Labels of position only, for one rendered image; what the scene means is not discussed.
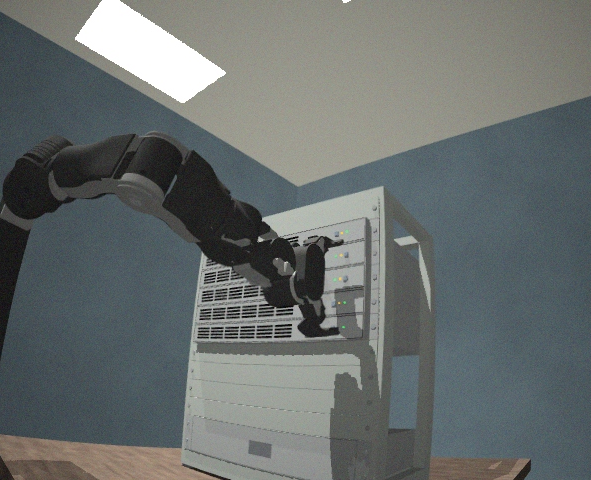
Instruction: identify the white server rack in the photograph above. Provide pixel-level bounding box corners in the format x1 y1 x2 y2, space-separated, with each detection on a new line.
181 186 436 480

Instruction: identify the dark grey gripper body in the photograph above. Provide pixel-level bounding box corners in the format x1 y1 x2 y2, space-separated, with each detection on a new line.
262 242 325 307

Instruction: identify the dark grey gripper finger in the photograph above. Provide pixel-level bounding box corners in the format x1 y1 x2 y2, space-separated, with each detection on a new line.
297 295 340 337
303 236 344 256

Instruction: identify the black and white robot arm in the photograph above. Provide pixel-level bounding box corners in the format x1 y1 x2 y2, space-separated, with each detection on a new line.
0 131 296 287

